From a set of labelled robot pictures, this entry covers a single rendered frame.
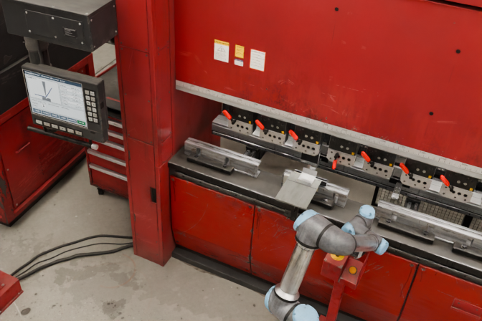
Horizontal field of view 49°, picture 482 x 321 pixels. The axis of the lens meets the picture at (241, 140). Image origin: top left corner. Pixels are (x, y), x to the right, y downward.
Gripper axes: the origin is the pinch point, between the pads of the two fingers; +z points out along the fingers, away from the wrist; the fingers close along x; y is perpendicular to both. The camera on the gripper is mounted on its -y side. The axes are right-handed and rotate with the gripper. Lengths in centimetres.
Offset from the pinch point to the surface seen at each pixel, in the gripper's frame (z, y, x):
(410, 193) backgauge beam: -2, 59, -12
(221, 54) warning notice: -78, 28, 98
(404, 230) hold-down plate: -4.4, 27.3, -17.0
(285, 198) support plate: -15.8, 5.5, 44.8
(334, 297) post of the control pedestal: 36.6, -3.0, 5.5
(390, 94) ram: -80, 36, 8
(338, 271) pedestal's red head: 8.8, -5.9, 6.0
